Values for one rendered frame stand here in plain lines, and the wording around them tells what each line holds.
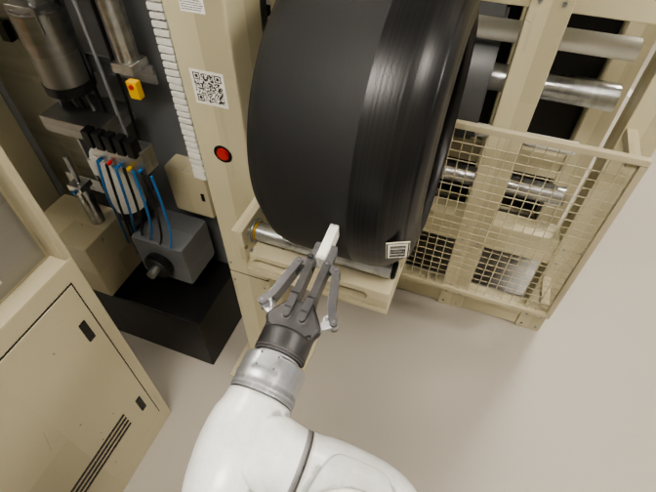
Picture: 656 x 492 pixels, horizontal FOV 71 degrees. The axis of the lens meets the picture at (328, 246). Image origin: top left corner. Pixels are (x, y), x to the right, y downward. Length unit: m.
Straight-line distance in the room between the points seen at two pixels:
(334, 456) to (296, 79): 0.51
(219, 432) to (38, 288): 0.67
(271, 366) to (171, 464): 1.26
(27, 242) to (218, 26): 0.61
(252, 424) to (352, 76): 0.47
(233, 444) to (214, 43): 0.68
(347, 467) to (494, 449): 1.31
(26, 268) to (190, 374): 0.95
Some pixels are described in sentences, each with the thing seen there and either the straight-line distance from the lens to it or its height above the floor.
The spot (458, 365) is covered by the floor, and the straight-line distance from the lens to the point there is 1.98.
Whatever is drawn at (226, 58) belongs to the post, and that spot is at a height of 1.29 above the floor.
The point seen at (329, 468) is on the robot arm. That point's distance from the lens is 0.60.
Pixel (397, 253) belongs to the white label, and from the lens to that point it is 0.80.
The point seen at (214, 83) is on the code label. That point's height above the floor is 1.23.
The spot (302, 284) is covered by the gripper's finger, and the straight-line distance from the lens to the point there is 0.70.
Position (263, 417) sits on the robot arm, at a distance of 0.61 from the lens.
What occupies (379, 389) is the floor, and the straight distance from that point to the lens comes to 1.87.
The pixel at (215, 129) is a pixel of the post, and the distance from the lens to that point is 1.05.
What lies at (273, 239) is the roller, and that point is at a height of 0.91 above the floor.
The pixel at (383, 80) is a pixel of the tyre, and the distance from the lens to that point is 0.67.
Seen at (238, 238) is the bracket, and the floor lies 0.93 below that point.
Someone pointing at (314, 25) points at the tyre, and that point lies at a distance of 0.73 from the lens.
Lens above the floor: 1.70
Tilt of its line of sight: 48 degrees down
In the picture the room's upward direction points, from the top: straight up
